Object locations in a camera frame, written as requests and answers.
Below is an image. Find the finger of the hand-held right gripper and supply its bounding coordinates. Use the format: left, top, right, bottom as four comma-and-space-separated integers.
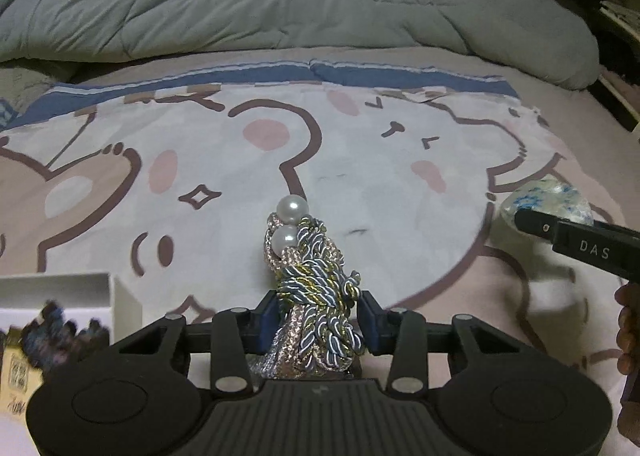
514, 206, 640, 283

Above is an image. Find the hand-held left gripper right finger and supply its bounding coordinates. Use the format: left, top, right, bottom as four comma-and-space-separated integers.
357, 292, 523, 394

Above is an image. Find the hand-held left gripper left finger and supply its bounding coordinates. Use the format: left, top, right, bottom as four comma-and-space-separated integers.
117, 291, 278, 394

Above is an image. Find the clear blue-patterned plastic bag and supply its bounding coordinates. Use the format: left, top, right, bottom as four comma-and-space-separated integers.
502, 179, 596, 232

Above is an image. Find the braided rope tie with pearls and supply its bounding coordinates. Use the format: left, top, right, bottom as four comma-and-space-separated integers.
262, 196, 363, 379

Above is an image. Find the dark brown hair claw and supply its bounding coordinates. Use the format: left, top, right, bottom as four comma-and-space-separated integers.
20, 301, 111, 377

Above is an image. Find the white shallow cardboard box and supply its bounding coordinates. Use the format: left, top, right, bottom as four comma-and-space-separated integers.
0, 272, 146, 437

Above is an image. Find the small yellow carton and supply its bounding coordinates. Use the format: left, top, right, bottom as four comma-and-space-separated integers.
0, 346, 43, 417

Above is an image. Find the person's right hand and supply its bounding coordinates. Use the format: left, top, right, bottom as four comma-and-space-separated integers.
615, 283, 640, 379

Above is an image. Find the dark wooden furniture edge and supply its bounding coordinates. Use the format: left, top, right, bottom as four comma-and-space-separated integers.
592, 71, 640, 132

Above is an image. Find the bear print bed sheet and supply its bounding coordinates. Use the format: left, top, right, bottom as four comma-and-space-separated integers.
0, 44, 640, 437

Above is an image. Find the beige fluffy pillow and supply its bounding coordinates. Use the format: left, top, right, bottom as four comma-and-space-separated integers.
0, 59, 81, 112

